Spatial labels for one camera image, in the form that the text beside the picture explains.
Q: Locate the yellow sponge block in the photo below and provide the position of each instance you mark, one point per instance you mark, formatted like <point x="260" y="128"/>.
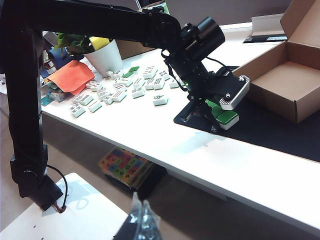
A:
<point x="100" y="42"/>

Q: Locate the green potted plant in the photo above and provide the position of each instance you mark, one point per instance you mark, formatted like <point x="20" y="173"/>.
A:
<point x="72" y="42"/>

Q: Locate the white open carton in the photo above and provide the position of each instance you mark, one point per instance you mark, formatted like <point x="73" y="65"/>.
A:
<point x="267" y="26"/>

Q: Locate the grey felt desk partition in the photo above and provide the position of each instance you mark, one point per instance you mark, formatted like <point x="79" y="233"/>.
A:
<point x="225" y="10"/>

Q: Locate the white green mahjong tile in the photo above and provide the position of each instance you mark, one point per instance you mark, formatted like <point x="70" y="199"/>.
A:
<point x="120" y="87"/>
<point x="127" y="74"/>
<point x="164" y="75"/>
<point x="149" y="84"/>
<point x="160" y="100"/>
<point x="138" y="93"/>
<point x="103" y="93"/>
<point x="109" y="74"/>
<point x="134" y="68"/>
<point x="90" y="84"/>
<point x="119" y="96"/>
<point x="86" y="99"/>
<point x="97" y="88"/>
<point x="95" y="106"/>
<point x="158" y="83"/>
<point x="126" y="82"/>
<point x="138" y="82"/>
<point x="228" y="118"/>
<point x="78" y="111"/>
<point x="174" y="83"/>
<point x="150" y="72"/>
<point x="118" y="75"/>
<point x="108" y="100"/>
<point x="212" y="105"/>
<point x="75" y="98"/>

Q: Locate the brown cardboard paper box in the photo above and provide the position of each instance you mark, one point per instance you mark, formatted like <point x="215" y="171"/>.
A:
<point x="275" y="82"/>

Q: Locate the dark blue bag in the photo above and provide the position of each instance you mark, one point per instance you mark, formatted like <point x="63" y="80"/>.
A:
<point x="57" y="60"/>

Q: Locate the orange cloth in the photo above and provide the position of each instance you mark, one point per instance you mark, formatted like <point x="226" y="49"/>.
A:
<point x="71" y="77"/>

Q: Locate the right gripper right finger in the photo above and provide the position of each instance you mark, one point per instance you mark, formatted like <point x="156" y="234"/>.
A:
<point x="150" y="225"/>

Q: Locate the white robot base platform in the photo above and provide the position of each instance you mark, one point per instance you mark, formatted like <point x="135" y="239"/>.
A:
<point x="62" y="220"/>

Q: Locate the black flat board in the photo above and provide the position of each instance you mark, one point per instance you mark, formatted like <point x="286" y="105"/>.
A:
<point x="265" y="39"/>

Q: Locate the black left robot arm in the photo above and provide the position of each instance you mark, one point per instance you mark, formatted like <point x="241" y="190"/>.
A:
<point x="22" y="100"/>

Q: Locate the brown closed cardboard carton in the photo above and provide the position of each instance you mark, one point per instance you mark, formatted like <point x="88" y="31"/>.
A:
<point x="135" y="48"/>

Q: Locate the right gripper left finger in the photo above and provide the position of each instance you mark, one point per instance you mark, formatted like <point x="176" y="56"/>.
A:
<point x="136" y="225"/>

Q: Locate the white plant pot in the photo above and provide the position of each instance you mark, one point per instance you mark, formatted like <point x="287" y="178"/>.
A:
<point x="106" y="60"/>

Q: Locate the black rectangular desk mat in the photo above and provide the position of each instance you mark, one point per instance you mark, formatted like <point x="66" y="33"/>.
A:
<point x="262" y="135"/>

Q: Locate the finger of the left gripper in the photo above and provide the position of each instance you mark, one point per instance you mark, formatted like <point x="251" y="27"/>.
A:
<point x="210" y="117"/>
<point x="190" y="116"/>

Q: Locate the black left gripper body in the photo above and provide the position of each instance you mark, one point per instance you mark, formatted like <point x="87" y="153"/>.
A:
<point x="200" y="82"/>

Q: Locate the black storage box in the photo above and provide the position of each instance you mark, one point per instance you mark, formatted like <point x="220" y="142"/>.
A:
<point x="152" y="180"/>

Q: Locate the colourful box under table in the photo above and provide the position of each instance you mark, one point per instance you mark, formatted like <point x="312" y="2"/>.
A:
<point x="122" y="165"/>

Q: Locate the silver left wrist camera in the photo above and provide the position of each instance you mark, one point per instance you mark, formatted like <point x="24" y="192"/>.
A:
<point x="237" y="95"/>

